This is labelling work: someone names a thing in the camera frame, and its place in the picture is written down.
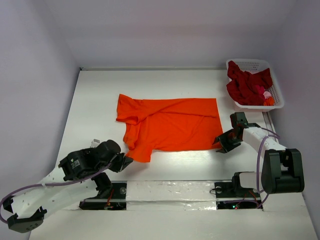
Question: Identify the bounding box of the orange t shirt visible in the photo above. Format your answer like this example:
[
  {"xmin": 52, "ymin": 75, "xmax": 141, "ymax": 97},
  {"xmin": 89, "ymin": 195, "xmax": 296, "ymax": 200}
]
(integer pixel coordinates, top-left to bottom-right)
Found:
[{"xmin": 116, "ymin": 94, "xmax": 223, "ymax": 163}]

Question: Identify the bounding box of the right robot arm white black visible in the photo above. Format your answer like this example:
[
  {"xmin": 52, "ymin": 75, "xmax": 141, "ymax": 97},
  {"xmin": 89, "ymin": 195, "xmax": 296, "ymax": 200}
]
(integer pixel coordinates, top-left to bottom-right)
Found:
[{"xmin": 214, "ymin": 112, "xmax": 305, "ymax": 198}]

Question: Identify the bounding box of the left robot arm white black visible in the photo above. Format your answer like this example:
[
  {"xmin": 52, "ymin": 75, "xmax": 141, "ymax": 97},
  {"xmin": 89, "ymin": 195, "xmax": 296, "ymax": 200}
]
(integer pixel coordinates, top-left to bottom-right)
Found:
[{"xmin": 0, "ymin": 140, "xmax": 133, "ymax": 233}]

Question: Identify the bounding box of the dark red t shirt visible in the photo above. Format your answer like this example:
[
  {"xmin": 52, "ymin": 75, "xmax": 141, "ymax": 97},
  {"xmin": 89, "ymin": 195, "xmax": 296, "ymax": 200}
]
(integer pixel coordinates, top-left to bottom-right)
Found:
[{"xmin": 226, "ymin": 61, "xmax": 273, "ymax": 106}]

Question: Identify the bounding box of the small orange cloth in basket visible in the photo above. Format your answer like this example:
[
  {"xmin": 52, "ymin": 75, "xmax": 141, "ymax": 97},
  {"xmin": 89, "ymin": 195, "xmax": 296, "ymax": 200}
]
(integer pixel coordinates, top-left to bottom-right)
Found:
[{"xmin": 263, "ymin": 96, "xmax": 275, "ymax": 107}]

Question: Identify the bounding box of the pink cloth in basket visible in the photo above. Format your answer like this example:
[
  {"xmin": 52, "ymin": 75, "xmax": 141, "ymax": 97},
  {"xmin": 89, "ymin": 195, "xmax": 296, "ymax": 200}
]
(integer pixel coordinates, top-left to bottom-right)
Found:
[{"xmin": 255, "ymin": 85, "xmax": 272, "ymax": 99}]

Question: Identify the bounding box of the white plastic basket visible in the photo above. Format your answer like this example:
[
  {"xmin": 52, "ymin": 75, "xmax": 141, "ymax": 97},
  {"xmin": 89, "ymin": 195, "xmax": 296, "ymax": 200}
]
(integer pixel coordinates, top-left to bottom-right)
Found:
[{"xmin": 226, "ymin": 58, "xmax": 284, "ymax": 112}]

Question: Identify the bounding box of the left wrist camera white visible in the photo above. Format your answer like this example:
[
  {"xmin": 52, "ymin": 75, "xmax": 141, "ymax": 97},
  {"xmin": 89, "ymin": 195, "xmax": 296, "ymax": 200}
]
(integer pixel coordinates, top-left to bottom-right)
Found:
[{"xmin": 90, "ymin": 139, "xmax": 101, "ymax": 148}]

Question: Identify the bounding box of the metal rail at table edge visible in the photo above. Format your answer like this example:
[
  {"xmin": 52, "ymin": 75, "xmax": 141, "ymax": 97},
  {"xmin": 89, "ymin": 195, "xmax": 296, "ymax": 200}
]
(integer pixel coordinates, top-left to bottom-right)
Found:
[{"xmin": 262, "ymin": 111, "xmax": 291, "ymax": 178}]

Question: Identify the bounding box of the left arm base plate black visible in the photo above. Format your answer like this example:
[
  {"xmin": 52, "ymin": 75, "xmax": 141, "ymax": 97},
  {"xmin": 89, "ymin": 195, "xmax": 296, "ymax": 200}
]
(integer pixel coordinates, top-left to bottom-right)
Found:
[{"xmin": 79, "ymin": 181, "xmax": 127, "ymax": 211}]

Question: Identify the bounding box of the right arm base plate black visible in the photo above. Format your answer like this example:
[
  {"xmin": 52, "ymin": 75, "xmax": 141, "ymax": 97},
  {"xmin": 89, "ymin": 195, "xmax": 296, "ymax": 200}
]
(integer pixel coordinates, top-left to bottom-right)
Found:
[{"xmin": 210, "ymin": 181, "xmax": 262, "ymax": 210}]

